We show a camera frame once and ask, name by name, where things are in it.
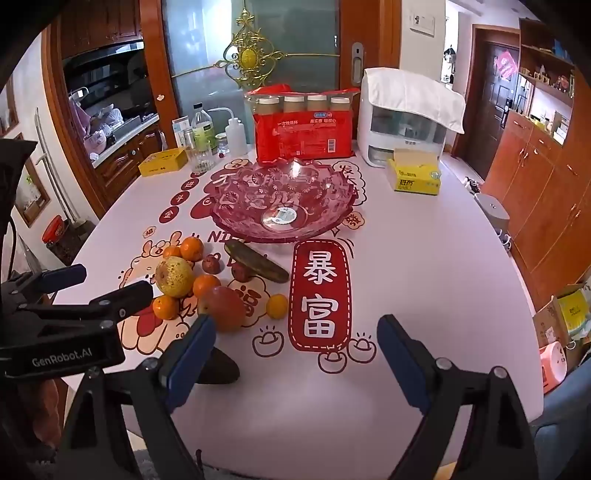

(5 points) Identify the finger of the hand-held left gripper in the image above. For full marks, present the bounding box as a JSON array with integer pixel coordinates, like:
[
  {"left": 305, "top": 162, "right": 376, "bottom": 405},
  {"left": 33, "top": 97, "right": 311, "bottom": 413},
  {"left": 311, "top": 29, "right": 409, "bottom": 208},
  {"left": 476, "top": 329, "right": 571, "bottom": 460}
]
[
  {"left": 16, "top": 281, "right": 154, "bottom": 334},
  {"left": 0, "top": 264, "right": 88, "bottom": 305}
]

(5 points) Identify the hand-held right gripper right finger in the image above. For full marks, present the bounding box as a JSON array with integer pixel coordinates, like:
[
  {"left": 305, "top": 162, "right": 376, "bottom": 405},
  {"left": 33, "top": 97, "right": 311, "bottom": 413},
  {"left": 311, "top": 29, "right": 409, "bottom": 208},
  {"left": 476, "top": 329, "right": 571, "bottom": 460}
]
[{"left": 376, "top": 315, "right": 539, "bottom": 480}]

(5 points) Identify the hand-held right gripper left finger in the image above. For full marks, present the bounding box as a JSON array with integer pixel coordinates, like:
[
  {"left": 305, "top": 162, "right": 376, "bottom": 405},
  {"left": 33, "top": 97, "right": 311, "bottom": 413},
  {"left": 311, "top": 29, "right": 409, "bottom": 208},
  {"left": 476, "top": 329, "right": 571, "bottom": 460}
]
[{"left": 60, "top": 314, "right": 218, "bottom": 480}]

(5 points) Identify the dark avocado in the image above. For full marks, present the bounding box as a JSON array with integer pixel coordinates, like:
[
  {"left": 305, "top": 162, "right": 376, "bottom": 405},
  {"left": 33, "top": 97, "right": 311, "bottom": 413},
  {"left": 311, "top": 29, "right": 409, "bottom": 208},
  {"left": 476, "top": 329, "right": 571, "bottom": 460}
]
[{"left": 196, "top": 346, "right": 242, "bottom": 385}]

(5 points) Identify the yellow speckled pear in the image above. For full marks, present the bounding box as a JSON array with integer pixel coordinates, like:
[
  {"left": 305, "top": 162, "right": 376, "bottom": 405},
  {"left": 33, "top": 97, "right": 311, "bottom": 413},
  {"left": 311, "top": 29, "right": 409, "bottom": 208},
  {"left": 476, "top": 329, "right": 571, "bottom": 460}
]
[{"left": 154, "top": 256, "right": 195, "bottom": 297}]

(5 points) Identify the red-orange mango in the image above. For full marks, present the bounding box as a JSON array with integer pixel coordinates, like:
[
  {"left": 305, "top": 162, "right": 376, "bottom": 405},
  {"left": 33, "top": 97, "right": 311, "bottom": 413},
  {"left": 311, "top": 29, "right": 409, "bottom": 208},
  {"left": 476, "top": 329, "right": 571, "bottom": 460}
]
[{"left": 198, "top": 285, "right": 246, "bottom": 332}]

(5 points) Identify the small yellow mandarin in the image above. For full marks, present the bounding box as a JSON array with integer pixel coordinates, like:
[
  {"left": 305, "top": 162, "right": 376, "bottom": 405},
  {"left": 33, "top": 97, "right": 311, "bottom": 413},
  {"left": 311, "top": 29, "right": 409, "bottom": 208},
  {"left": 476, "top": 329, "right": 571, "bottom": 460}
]
[{"left": 266, "top": 294, "right": 289, "bottom": 320}]

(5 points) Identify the pink glass fruit bowl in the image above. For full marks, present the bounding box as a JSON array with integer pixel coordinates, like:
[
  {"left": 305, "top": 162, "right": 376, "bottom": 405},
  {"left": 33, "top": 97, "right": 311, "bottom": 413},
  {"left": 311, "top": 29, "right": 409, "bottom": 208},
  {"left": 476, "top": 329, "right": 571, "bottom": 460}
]
[{"left": 210, "top": 157, "right": 360, "bottom": 244}]

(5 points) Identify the red lid jar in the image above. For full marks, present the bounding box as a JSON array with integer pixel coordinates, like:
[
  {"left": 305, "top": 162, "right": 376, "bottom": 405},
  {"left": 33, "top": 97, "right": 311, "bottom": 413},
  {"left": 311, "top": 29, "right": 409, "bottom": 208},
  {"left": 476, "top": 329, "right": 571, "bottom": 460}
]
[{"left": 41, "top": 216, "right": 81, "bottom": 264}]

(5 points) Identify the red printed white tablecloth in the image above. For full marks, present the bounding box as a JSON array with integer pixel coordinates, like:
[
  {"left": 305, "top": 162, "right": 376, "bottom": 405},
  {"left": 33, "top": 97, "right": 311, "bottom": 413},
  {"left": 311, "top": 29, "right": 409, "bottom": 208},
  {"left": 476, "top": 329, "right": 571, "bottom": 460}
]
[{"left": 69, "top": 143, "right": 546, "bottom": 467}]

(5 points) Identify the overripe dark banana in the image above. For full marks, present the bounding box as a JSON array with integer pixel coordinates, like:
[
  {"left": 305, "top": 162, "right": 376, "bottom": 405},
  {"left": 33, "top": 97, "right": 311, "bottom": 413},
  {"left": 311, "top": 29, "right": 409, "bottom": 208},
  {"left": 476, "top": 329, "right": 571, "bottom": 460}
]
[{"left": 224, "top": 239, "right": 290, "bottom": 283}]

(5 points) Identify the wooden kitchen base cabinet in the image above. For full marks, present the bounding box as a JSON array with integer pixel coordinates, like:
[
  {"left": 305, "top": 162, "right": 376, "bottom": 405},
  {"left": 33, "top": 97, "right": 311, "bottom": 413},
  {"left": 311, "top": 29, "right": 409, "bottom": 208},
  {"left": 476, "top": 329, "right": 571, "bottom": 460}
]
[{"left": 95, "top": 120, "right": 162, "bottom": 217}]

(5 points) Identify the flat yellow box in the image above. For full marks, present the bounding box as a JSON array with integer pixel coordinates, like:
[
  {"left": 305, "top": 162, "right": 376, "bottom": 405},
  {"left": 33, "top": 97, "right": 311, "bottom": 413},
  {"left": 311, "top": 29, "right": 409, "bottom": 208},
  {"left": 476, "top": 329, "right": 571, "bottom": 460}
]
[{"left": 139, "top": 148, "right": 188, "bottom": 177}]

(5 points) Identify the pink plastic bag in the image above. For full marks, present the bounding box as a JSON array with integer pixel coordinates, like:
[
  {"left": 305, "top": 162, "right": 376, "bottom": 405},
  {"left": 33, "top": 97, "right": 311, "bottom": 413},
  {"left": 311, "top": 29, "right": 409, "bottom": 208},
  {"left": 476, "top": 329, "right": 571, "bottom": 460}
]
[{"left": 69, "top": 97, "right": 125, "bottom": 155}]

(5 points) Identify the pink plastic stool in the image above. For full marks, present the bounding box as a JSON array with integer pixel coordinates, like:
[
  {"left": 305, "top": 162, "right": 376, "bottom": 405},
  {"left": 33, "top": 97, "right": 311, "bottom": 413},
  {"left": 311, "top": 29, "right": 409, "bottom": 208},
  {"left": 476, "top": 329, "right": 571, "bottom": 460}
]
[{"left": 539, "top": 342, "right": 568, "bottom": 393}]

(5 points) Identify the ribbed drinking glass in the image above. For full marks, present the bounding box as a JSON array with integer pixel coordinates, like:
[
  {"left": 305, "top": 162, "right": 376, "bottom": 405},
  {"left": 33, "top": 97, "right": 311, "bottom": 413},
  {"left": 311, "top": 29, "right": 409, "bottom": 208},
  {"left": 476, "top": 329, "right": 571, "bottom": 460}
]
[{"left": 184, "top": 129, "right": 214, "bottom": 175}]

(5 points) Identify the cardboard box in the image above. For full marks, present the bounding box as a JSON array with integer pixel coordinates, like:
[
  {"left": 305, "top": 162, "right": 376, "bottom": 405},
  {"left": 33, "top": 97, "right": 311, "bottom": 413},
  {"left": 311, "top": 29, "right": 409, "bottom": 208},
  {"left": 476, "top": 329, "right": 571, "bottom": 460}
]
[{"left": 532, "top": 284, "right": 591, "bottom": 352}]

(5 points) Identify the grey trash bin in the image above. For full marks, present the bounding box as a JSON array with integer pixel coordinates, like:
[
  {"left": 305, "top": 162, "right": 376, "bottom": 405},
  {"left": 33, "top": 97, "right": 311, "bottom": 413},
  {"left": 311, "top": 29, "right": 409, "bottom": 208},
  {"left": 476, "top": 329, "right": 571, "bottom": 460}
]
[{"left": 475, "top": 193, "right": 511, "bottom": 236}]

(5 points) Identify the small white carton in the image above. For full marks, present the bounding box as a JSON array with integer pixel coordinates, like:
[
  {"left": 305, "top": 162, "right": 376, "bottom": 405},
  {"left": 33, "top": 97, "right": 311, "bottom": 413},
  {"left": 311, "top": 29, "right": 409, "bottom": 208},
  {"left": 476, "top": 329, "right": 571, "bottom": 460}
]
[{"left": 172, "top": 116, "right": 192, "bottom": 148}]

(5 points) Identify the yellow tissue box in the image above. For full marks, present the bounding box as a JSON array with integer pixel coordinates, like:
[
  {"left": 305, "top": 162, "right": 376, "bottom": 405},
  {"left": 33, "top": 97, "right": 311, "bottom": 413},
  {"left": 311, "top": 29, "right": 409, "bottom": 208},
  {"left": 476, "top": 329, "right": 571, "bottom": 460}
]
[{"left": 387, "top": 148, "right": 443, "bottom": 197}]

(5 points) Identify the blue chair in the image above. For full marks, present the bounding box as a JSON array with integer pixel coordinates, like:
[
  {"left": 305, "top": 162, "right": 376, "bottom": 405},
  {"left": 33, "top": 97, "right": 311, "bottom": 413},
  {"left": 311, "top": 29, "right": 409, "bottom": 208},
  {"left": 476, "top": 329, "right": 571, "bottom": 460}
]
[{"left": 531, "top": 360, "right": 591, "bottom": 480}]

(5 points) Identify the clear bottle black cap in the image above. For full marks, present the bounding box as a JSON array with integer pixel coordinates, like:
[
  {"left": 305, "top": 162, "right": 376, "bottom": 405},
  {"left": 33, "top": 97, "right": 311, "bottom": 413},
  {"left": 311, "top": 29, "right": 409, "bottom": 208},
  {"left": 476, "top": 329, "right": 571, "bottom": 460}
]
[{"left": 191, "top": 102, "right": 218, "bottom": 158}]

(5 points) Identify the white squeeze wash bottle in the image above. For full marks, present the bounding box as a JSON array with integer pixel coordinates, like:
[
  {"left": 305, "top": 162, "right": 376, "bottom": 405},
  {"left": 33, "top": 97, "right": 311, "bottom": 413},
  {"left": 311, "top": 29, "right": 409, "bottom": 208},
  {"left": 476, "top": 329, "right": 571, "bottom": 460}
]
[{"left": 208, "top": 107, "right": 249, "bottom": 158}]

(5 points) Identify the white countertop appliance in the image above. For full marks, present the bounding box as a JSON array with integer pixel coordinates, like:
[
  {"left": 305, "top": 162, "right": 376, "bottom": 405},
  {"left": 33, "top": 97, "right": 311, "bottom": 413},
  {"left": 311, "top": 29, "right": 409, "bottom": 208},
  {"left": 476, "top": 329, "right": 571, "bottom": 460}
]
[{"left": 359, "top": 68, "right": 451, "bottom": 169}]

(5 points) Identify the black range hood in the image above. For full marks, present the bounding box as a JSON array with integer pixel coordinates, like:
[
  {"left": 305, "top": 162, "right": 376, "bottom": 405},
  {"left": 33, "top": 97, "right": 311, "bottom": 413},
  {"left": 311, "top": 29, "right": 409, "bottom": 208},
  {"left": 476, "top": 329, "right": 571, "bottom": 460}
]
[{"left": 62, "top": 41, "right": 146, "bottom": 75}]

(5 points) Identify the red snack package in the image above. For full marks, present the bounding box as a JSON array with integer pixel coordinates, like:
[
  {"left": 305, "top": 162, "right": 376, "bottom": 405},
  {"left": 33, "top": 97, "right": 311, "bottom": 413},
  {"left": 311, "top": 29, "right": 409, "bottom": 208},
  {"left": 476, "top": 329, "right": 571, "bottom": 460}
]
[{"left": 249, "top": 85, "right": 360, "bottom": 167}]

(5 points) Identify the brown entrance door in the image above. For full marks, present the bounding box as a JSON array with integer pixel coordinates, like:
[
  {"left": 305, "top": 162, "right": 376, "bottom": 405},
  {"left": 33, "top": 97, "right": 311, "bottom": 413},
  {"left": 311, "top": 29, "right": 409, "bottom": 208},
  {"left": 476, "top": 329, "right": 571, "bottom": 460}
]
[{"left": 475, "top": 39, "right": 520, "bottom": 181}]

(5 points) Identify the white cloth cover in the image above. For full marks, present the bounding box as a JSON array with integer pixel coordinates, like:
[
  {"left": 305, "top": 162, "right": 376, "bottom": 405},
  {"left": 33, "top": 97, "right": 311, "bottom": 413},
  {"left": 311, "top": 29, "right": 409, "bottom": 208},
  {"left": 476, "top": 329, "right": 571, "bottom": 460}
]
[{"left": 365, "top": 67, "right": 466, "bottom": 134}]

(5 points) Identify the gold door ornament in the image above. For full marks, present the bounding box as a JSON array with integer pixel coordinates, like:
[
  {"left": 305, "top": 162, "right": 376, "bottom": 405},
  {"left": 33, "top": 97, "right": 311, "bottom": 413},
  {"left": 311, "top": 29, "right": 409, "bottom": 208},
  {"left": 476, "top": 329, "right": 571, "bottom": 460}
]
[{"left": 217, "top": 7, "right": 284, "bottom": 90}]

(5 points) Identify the frosted glass sliding door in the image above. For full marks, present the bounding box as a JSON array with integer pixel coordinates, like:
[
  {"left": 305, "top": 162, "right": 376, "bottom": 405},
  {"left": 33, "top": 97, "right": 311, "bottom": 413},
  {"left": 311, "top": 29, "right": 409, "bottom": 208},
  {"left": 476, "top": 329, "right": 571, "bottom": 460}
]
[{"left": 161, "top": 0, "right": 345, "bottom": 144}]

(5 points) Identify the black cable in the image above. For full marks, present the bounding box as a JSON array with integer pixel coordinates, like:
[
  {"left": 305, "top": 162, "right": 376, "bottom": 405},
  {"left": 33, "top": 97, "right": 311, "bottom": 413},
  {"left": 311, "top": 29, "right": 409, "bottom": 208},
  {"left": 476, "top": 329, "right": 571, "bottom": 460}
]
[{"left": 2, "top": 217, "right": 19, "bottom": 278}]

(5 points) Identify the steel pull handle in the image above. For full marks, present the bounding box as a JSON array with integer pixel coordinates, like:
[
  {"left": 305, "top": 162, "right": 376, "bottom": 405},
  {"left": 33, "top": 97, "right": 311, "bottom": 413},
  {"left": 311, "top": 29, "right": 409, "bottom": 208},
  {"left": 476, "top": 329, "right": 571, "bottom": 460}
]
[{"left": 36, "top": 108, "right": 71, "bottom": 217}]

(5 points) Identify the wooden wall cabinet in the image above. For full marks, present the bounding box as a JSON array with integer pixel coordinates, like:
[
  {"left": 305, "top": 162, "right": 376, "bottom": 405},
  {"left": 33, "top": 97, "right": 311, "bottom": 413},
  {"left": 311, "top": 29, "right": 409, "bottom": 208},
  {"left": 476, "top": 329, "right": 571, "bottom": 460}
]
[{"left": 482, "top": 18, "right": 591, "bottom": 310}]

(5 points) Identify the white wall switch panel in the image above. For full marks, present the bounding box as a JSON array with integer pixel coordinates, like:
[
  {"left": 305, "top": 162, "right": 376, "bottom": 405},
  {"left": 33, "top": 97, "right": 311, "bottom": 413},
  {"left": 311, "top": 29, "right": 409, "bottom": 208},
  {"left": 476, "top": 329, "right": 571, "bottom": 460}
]
[{"left": 412, "top": 13, "right": 436, "bottom": 37}]

